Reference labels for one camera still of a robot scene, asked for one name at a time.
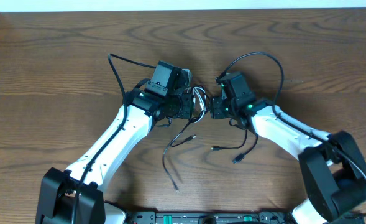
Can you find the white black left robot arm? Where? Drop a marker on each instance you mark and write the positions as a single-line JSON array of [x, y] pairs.
[[76, 195]]

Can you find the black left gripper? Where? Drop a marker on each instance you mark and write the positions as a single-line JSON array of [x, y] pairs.
[[186, 106]]

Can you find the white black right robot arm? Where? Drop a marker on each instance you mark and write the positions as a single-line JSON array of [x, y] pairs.
[[332, 166]]

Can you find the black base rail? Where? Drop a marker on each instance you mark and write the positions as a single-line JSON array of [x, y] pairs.
[[147, 217]]

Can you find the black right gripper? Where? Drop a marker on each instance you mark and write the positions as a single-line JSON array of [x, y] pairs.
[[215, 104]]

